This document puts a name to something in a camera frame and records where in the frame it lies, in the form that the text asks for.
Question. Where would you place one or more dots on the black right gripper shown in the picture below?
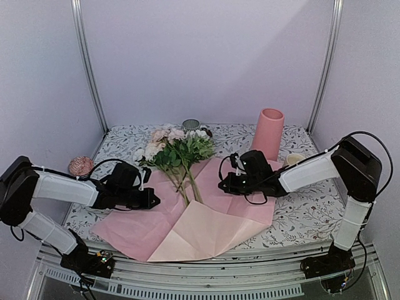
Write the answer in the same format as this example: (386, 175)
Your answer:
(230, 189)

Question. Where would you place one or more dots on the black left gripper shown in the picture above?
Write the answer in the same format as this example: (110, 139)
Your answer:
(147, 204)

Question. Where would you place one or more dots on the pink wrapping paper sheet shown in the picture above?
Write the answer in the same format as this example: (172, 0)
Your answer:
(175, 231)

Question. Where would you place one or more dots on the pink flower bouquet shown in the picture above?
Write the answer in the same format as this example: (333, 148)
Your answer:
(174, 151)

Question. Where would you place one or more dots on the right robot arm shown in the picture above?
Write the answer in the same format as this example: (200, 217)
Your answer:
(355, 170)

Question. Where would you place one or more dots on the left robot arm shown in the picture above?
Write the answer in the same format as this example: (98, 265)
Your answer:
(23, 182)

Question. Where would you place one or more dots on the tall pink vase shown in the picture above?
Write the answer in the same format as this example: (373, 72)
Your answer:
(269, 130)

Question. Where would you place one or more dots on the white coffee mug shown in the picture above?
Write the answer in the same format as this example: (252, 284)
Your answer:
(292, 159)

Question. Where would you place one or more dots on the dark red saucer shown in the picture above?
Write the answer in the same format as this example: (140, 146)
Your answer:
(207, 131)

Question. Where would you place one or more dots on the striped ceramic cup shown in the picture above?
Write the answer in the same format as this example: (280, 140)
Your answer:
(191, 125)

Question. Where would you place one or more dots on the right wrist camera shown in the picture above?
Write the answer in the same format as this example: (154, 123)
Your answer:
(236, 163)

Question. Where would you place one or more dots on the aluminium front rail base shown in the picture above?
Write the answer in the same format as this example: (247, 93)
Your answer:
(238, 274)

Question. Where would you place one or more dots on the right aluminium frame post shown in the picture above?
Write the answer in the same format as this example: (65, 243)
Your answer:
(337, 12)

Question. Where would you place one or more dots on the aluminium frame post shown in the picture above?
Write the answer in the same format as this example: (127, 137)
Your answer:
(337, 12)
(77, 15)

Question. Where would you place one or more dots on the left aluminium frame post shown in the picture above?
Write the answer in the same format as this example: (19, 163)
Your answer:
(77, 15)

